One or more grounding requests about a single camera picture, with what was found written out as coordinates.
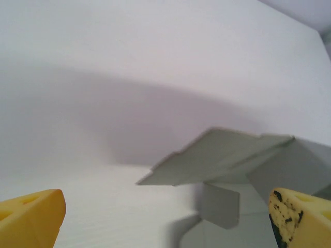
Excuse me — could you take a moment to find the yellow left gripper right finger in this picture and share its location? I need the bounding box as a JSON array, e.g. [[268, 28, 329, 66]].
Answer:
[[268, 187, 331, 248]]

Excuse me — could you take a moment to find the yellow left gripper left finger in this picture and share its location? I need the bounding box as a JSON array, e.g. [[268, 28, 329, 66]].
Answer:
[[0, 189, 67, 248]]

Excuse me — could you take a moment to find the grey paper box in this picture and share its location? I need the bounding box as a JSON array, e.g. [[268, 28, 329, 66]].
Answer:
[[135, 127, 331, 248]]

